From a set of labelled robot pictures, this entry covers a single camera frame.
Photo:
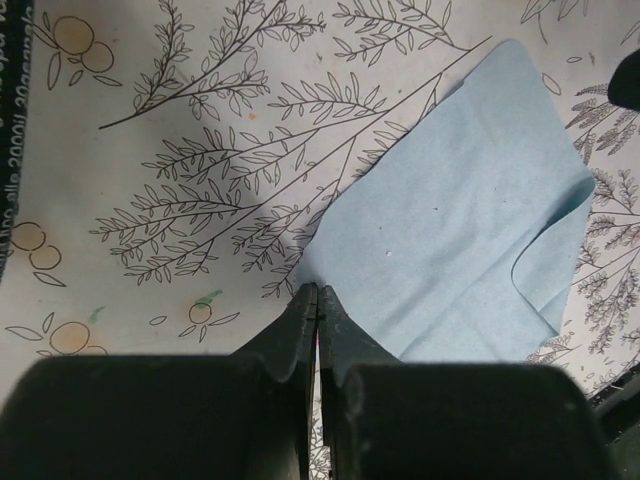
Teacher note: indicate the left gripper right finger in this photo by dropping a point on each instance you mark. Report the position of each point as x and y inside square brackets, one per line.
[384, 419]

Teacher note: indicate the blue cleaning cloth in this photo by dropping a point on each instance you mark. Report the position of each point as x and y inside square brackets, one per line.
[460, 244]

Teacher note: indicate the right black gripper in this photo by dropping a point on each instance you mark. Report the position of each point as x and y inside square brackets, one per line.
[624, 87]

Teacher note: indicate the flag pattern glasses case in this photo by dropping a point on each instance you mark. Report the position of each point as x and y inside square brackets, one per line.
[16, 58]

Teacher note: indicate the floral table mat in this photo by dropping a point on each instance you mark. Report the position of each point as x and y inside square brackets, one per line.
[179, 156]

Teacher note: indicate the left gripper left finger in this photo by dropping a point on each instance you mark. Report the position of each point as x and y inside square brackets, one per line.
[246, 415]

